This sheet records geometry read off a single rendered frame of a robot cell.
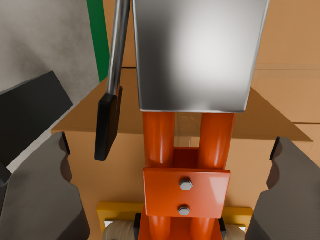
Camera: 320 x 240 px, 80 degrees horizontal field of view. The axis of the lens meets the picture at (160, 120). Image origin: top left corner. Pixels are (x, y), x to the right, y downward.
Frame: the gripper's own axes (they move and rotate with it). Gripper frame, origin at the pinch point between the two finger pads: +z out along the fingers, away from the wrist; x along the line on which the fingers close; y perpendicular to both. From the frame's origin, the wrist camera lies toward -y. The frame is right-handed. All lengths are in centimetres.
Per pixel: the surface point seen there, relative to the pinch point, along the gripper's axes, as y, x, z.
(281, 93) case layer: 17, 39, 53
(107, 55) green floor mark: 14, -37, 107
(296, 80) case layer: 13, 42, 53
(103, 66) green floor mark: 21, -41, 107
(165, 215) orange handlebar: 7.8, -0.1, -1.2
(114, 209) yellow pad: 24.6, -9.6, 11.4
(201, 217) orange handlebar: 7.8, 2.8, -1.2
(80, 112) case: 8.7, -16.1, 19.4
